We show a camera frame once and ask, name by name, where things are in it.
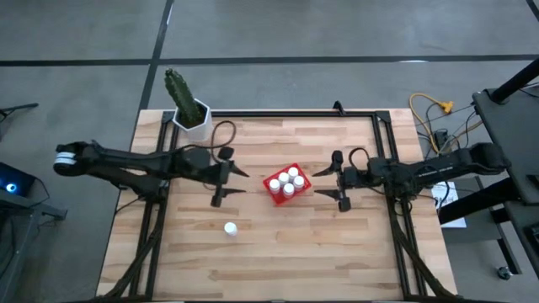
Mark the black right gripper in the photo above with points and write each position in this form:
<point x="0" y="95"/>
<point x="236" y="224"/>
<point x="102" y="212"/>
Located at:
<point x="347" y="179"/>

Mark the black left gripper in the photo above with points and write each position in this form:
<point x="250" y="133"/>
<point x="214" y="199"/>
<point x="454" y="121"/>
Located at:
<point x="221" y="177"/>

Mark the white pill bottle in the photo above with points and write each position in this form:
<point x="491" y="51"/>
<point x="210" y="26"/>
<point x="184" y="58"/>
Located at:
<point x="284" y="177"/>
<point x="230" y="228"/>
<point x="298" y="182"/>
<point x="274" y="185"/>
<point x="288" y="189"/>
<point x="293" y="171"/>

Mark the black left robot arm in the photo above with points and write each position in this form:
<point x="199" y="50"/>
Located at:
<point x="126" y="162"/>

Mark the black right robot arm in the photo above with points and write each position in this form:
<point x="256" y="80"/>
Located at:
<point x="442" y="166"/>

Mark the red plastic basket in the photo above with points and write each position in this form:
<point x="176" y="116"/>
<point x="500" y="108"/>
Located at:
<point x="279" y="198"/>

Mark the white hexagonal plant pot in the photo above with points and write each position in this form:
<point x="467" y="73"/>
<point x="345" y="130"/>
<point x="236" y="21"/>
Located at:
<point x="202" y="130"/>

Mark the green cactus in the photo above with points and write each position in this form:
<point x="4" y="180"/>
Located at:
<point x="181" y="94"/>

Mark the black power adapter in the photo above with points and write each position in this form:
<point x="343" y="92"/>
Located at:
<point x="441" y="136"/>

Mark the white paper sheet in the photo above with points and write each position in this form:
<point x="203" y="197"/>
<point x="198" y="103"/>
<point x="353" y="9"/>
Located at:
<point x="452" y="210"/>

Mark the black side table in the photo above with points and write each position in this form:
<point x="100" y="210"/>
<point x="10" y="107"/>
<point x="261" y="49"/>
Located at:
<point x="513" y="139"/>

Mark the black equipment stand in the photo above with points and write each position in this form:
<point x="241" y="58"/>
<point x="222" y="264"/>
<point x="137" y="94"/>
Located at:
<point x="42" y="210"/>

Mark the black computer with blue light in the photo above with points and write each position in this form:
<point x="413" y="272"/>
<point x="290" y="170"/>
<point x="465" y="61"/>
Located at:
<point x="21" y="179"/>

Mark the black tripod leg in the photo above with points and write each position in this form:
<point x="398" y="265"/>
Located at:
<point x="19" y="108"/>

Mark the black clamp bracket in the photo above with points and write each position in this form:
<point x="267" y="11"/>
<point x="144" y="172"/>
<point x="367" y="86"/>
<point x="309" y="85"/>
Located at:
<point x="339" y="109"/>

